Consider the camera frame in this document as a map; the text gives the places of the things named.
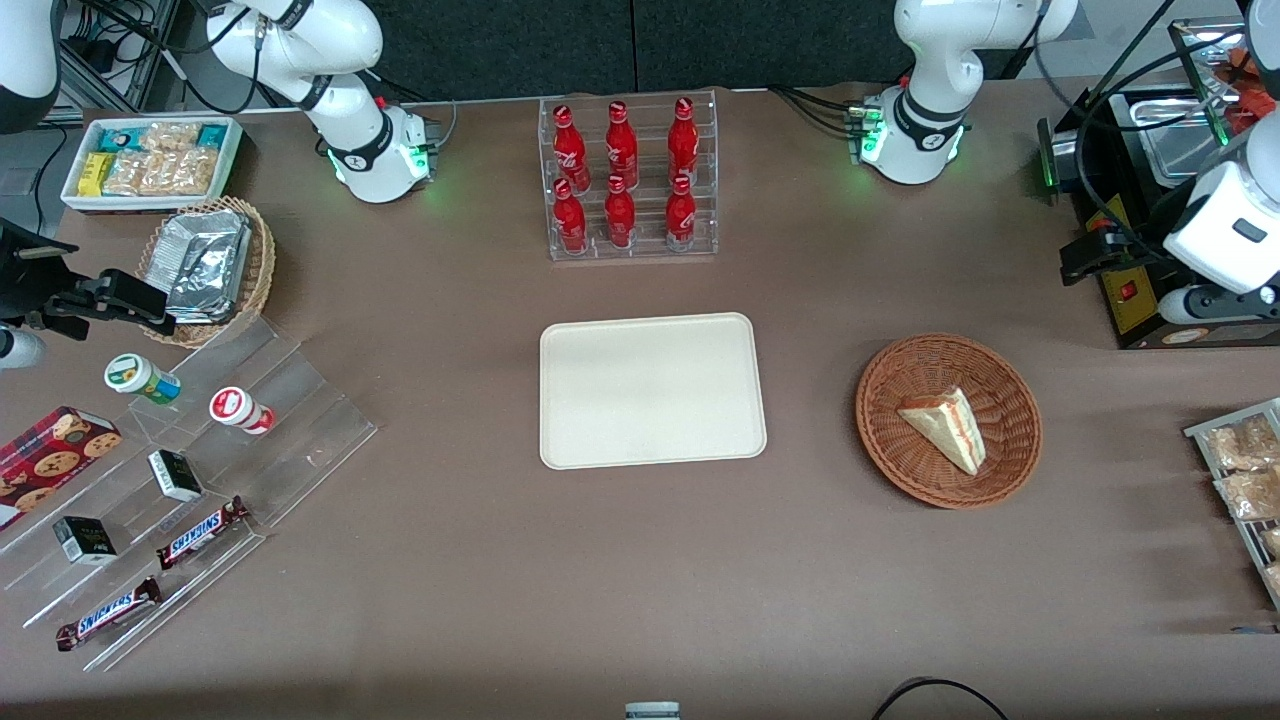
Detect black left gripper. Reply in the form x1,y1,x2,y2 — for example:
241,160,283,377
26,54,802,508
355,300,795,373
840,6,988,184
1059,231,1170,289

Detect triangular sandwich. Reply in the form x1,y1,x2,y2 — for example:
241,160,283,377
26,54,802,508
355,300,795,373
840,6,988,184
896,386,988,477

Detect light wicker basket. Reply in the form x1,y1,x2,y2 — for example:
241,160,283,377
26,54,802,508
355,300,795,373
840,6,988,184
136,196,277,349

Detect brown round wicker basket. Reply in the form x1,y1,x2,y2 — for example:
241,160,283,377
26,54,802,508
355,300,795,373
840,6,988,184
855,333,1044,511

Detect tray of packaged snacks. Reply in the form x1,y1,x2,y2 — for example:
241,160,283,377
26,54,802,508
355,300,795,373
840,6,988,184
1183,397,1280,612

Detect cream plastic tray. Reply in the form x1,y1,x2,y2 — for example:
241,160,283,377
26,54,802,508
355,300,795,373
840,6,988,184
539,312,769,471

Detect green lid yogurt cup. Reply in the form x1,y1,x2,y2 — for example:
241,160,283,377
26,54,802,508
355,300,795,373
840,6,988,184
103,353,184,407

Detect black food warmer machine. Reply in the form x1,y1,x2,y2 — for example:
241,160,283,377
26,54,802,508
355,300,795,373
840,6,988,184
1036,17,1280,351

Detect silver foil pack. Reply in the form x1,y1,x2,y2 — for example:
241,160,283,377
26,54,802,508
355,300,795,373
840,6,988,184
158,209,252,325

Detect red lid yogurt cup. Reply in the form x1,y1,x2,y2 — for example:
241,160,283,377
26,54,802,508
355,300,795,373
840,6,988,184
208,385,277,437

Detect steel warmer pan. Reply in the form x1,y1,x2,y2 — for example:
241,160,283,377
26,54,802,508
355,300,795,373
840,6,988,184
1128,90,1253,191

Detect small black box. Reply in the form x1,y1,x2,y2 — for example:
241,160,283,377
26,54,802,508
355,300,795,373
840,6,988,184
51,515,119,567
147,448,205,504

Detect clear nut snack bag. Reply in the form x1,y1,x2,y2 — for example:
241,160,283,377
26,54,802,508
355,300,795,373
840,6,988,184
140,121,203,154
142,147,219,197
104,151,148,197

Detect clear acrylic stepped display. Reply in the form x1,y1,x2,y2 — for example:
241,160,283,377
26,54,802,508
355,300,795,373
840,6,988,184
0,317,379,673

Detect white rectangular snack bin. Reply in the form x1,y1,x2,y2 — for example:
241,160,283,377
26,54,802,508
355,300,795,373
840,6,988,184
61,116,245,215

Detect red cookie box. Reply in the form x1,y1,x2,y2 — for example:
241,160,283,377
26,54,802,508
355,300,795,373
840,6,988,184
0,405,124,532

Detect snickers chocolate bar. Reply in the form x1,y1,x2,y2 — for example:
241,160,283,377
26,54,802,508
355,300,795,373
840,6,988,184
54,576,164,653
155,495,252,572

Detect clear bagged pastry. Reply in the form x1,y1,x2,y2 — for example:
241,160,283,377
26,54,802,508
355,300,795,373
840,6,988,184
1203,413,1280,472
1213,467,1280,523

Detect red cola bottle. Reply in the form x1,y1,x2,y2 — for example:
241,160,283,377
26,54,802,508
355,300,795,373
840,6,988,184
667,97,701,188
603,175,638,250
552,179,589,255
664,175,698,252
604,101,640,191
553,104,592,194

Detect clear acrylic bottle rack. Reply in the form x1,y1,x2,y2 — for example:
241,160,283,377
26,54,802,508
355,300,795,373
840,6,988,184
539,89,720,262

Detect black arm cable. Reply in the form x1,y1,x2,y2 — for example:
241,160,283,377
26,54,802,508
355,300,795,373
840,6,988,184
1033,0,1253,263

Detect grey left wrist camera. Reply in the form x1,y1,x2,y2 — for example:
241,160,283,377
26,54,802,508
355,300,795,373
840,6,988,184
1158,283,1280,326

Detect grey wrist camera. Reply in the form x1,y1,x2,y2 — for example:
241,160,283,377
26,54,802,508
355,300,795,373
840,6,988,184
0,328,47,371
1158,283,1280,326

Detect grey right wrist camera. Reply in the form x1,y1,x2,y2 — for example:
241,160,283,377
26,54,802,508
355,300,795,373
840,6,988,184
0,328,47,371

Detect aluminium frame with cables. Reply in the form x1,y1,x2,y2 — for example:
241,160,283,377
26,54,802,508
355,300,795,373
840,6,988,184
58,0,186,117

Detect black base cables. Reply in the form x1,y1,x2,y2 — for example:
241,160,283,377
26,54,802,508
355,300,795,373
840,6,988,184
766,84,873,138

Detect black cable loop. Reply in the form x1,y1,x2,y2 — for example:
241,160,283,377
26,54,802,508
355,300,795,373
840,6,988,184
869,677,1012,720

